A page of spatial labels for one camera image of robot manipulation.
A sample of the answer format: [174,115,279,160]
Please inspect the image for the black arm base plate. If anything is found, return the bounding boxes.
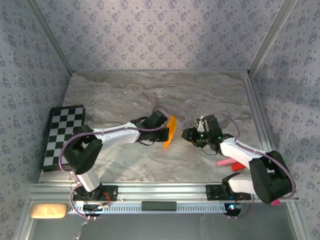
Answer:
[205,184,252,202]
[72,184,119,202]

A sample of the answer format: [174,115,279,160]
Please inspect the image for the aluminium frame post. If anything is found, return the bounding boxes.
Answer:
[248,0,301,76]
[24,0,75,75]

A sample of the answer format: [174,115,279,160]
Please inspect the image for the black rectangular bar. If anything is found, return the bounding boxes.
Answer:
[141,201,178,212]

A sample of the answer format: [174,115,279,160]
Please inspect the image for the white slotted cable duct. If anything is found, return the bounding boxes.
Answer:
[66,202,228,215]

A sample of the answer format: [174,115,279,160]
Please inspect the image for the red block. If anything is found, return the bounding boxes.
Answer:
[230,162,250,172]

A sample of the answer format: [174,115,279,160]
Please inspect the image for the black round controller board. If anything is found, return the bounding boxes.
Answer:
[223,202,243,218]
[82,203,104,218]

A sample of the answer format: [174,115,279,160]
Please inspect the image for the black and white chessboard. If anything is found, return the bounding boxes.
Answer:
[41,104,87,173]

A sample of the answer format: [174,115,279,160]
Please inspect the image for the pink foam stick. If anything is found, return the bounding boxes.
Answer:
[216,158,235,167]

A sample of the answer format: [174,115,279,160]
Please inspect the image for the orange paper sheet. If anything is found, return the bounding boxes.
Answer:
[163,115,177,151]

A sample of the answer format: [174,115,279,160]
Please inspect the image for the long aluminium rail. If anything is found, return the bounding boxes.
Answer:
[26,181,300,204]

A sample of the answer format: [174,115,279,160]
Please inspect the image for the purple cable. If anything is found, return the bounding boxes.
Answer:
[58,106,169,221]
[212,113,297,220]

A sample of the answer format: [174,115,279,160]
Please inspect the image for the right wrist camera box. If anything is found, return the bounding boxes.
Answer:
[196,114,223,136]

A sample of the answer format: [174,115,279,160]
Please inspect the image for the tan sponge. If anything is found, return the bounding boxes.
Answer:
[29,203,69,220]

